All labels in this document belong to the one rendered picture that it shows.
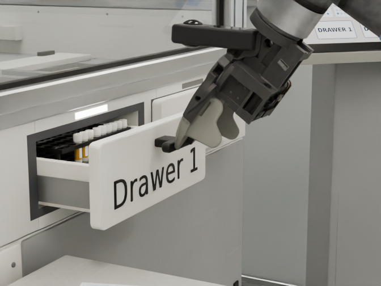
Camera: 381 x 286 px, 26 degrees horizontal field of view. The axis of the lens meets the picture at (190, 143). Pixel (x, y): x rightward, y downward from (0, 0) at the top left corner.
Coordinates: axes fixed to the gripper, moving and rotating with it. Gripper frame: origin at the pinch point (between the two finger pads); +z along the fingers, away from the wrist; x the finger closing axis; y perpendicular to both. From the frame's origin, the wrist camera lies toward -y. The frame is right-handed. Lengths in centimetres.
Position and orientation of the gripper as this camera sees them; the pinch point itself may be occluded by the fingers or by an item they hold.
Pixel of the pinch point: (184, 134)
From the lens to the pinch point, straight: 110.6
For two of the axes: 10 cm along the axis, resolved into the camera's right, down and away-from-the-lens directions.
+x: 4.6, -1.9, 8.7
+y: 7.3, 6.4, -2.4
